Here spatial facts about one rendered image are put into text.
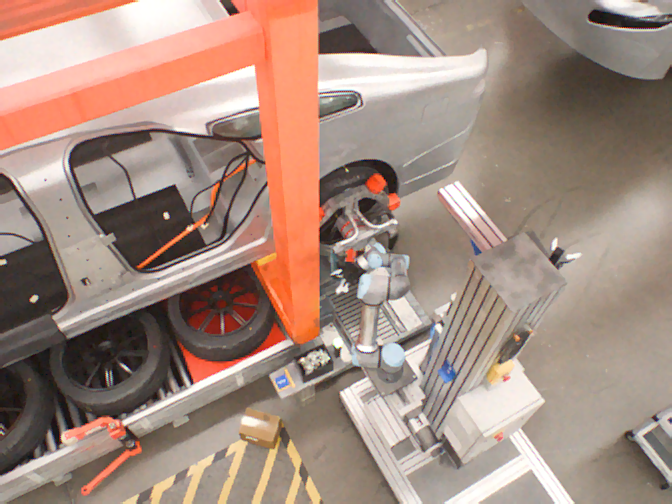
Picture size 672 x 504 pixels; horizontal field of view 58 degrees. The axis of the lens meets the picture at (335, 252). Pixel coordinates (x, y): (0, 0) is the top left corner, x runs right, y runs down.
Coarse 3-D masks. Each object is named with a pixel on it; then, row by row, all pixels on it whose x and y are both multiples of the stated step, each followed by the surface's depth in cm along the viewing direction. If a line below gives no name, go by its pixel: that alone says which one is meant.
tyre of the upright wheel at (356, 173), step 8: (360, 160) 361; (368, 160) 369; (344, 168) 350; (352, 168) 351; (360, 168) 354; (368, 168) 359; (328, 176) 347; (336, 176) 346; (344, 176) 346; (352, 176) 347; (360, 176) 349; (368, 176) 353; (320, 184) 345; (328, 184) 344; (336, 184) 343; (344, 184) 345; (352, 184) 349; (360, 184) 353; (320, 192) 344; (328, 192) 344; (336, 192) 348; (320, 200) 346
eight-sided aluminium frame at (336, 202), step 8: (344, 192) 347; (352, 192) 348; (360, 192) 348; (368, 192) 349; (384, 192) 367; (328, 200) 345; (336, 200) 345; (344, 200) 344; (352, 200) 347; (384, 200) 364; (328, 208) 348; (336, 208) 344; (328, 216) 347; (384, 216) 381; (320, 224) 350; (376, 224) 384; (320, 248) 375; (328, 248) 385
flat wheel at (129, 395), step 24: (144, 312) 372; (96, 336) 385; (120, 336) 366; (144, 336) 387; (72, 360) 367; (96, 360) 357; (120, 360) 357; (144, 360) 355; (168, 360) 374; (72, 384) 347; (120, 384) 347; (144, 384) 350; (96, 408) 347; (120, 408) 353
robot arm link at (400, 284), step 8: (392, 256) 320; (400, 256) 320; (408, 256) 322; (392, 264) 314; (400, 264) 308; (408, 264) 320; (392, 272) 305; (400, 272) 297; (392, 280) 282; (400, 280) 284; (408, 280) 289; (392, 288) 281; (400, 288) 282; (408, 288) 287; (392, 296) 282; (400, 296) 283
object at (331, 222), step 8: (360, 200) 393; (368, 200) 378; (376, 200) 378; (360, 208) 393; (368, 208) 388; (328, 224) 375; (336, 224) 380; (320, 232) 377; (328, 232) 391; (336, 232) 394; (320, 240) 383; (328, 240) 388; (336, 240) 391
